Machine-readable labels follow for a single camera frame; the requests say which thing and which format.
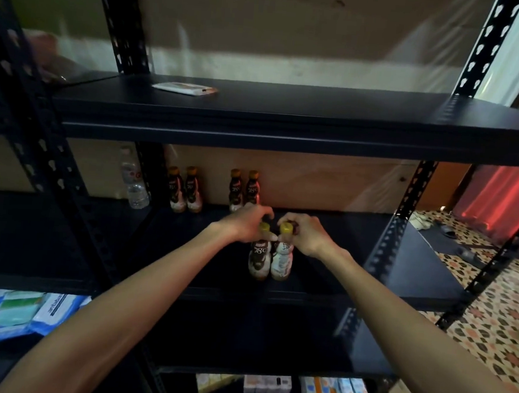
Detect person's left hand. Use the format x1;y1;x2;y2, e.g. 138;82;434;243
215;201;278;248

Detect person's right hand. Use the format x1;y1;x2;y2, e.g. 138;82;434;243
275;210;340;263

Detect bottle pair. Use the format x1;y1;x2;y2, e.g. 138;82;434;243
182;165;207;214
243;169;264;209
245;220;275;282
225;166;247;214
164;165;191;215
268;220;298;283

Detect black metal shelf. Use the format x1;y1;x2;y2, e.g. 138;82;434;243
0;0;168;393
33;0;519;393

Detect person's left forearm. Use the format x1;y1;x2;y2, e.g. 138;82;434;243
0;207;241;393

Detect person's right forearm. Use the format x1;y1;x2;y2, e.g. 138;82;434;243
306;244;519;393

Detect clear water bottle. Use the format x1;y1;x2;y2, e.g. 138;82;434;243
116;146;156;211

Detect flat white orange packet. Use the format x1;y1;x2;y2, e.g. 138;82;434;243
150;79;221;99

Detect stack of pink white boxes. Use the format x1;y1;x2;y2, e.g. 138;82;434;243
242;371;295;393

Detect row of orange blue packets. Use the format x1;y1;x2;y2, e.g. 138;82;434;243
298;373;373;393

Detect tissue packs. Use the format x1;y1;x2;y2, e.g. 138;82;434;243
193;370;245;393

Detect red curtain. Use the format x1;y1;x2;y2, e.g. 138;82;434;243
449;82;519;260

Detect row of wet wipe packs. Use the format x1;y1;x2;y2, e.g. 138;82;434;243
0;286;95;351

